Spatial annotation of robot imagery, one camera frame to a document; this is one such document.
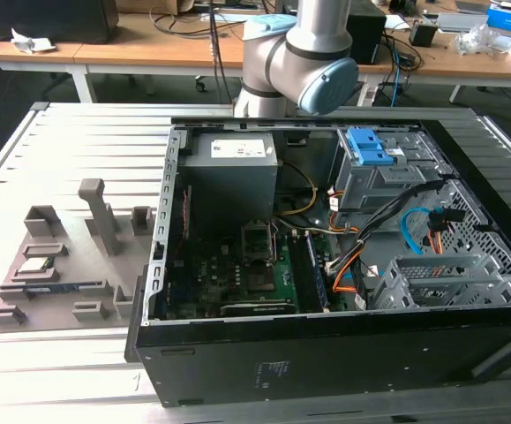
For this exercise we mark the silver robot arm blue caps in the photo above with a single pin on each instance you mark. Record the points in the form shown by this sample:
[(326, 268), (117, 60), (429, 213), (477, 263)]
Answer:
[(303, 57)]

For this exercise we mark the grey disk bay cage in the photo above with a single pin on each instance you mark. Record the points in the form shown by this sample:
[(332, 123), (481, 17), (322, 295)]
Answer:
[(370, 185)]

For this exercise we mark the blue disk carrier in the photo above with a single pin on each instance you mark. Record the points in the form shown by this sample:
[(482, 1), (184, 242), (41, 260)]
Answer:
[(378, 156), (363, 138)]

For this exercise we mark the grey disk bay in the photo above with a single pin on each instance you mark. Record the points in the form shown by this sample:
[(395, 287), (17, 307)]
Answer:
[(440, 282)]

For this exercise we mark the CPU socket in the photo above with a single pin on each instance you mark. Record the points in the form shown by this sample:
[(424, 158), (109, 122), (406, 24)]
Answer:
[(257, 243)]

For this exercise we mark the grey power supply unit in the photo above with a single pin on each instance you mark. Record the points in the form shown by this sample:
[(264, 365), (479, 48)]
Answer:
[(233, 185)]

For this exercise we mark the green motherboard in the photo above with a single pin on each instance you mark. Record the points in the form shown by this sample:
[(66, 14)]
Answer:
[(220, 278)]

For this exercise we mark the black RAM slot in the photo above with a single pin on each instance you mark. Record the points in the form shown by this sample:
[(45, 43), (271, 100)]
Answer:
[(298, 274)]

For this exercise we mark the installed RAM stick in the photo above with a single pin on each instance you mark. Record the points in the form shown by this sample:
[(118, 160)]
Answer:
[(319, 278)]

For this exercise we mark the black graphics card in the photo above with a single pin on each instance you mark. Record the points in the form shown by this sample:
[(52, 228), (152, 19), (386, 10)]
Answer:
[(257, 307)]

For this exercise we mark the black open PC case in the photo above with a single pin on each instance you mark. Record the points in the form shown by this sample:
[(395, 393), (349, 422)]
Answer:
[(325, 358)]

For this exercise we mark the white power strip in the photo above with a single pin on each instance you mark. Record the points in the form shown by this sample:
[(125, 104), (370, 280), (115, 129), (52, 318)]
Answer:
[(367, 95)]

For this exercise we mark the grey-brown parts rack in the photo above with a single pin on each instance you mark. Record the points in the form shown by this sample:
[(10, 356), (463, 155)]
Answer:
[(87, 269)]

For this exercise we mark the wooden desk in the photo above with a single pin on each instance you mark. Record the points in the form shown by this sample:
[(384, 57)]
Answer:
[(127, 53)]

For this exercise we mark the tall black box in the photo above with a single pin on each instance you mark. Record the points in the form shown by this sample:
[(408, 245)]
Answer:
[(367, 35)]

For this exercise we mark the RAM stick blue label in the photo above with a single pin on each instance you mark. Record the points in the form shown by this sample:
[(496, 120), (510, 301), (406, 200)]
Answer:
[(52, 288)]

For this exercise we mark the silver CPU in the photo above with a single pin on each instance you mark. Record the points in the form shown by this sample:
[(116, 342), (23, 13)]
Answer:
[(36, 264)]

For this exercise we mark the small black box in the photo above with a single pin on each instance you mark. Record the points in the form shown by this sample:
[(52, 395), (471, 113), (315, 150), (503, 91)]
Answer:
[(423, 35)]

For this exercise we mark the crumpled white paper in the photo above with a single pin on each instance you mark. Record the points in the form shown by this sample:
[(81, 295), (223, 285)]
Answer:
[(32, 42)]

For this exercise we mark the flat grey device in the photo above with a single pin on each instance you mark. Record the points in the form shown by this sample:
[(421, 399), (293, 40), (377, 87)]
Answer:
[(462, 22)]

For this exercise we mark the large black box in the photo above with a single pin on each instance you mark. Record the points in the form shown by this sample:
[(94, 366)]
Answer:
[(47, 20)]

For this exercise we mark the clear plastic bag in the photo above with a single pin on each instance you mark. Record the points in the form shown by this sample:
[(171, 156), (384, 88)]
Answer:
[(484, 40)]

